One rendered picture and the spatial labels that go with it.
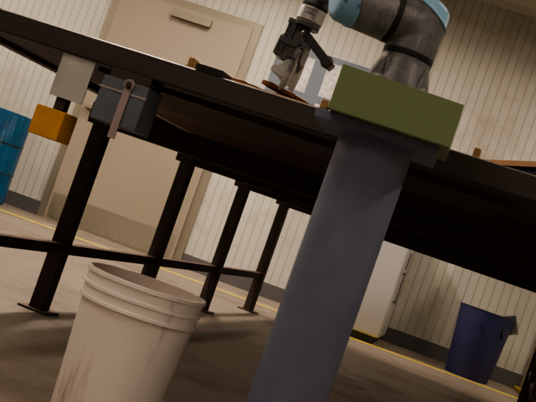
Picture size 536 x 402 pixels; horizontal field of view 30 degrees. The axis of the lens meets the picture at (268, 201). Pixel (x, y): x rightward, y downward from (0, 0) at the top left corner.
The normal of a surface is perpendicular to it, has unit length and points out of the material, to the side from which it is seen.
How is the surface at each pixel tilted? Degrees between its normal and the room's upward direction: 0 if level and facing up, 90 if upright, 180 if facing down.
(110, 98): 90
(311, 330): 90
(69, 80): 90
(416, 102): 90
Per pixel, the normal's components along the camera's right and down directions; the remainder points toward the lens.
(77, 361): -0.59, -0.17
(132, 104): -0.25, -0.11
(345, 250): 0.08, 0.00
